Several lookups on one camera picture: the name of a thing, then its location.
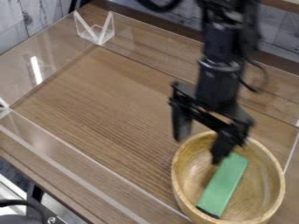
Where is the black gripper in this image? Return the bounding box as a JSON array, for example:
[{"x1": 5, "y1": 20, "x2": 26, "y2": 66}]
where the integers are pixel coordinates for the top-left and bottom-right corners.
[{"x1": 169, "y1": 59, "x2": 254, "y2": 165}]

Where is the green stick block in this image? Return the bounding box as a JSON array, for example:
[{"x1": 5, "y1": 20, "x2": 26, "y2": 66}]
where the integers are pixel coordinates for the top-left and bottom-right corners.
[{"x1": 196, "y1": 153, "x2": 248, "y2": 219}]

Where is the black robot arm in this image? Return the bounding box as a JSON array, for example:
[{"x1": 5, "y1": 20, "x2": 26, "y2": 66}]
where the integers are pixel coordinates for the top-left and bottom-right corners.
[{"x1": 169, "y1": 0, "x2": 260, "y2": 165}]

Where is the wooden bowl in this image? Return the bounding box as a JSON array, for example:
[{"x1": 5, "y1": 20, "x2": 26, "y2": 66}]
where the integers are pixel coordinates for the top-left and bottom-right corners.
[{"x1": 170, "y1": 131, "x2": 285, "y2": 224}]

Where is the clear acrylic barrier wall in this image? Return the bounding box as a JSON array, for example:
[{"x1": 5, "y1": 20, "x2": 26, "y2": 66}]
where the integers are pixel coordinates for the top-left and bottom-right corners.
[{"x1": 0, "y1": 17, "x2": 299, "y2": 224}]

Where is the clear acrylic corner bracket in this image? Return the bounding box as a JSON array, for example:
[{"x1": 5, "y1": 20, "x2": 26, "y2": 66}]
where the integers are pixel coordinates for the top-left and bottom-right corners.
[{"x1": 73, "y1": 11, "x2": 114, "y2": 46}]

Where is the black table leg frame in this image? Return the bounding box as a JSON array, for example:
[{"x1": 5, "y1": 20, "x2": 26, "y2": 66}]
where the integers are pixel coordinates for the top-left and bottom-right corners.
[{"x1": 26, "y1": 182, "x2": 67, "y2": 224}]

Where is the black cable lower left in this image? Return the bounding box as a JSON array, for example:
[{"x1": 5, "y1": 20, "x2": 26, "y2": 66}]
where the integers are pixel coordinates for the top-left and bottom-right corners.
[{"x1": 0, "y1": 199, "x2": 30, "y2": 213}]

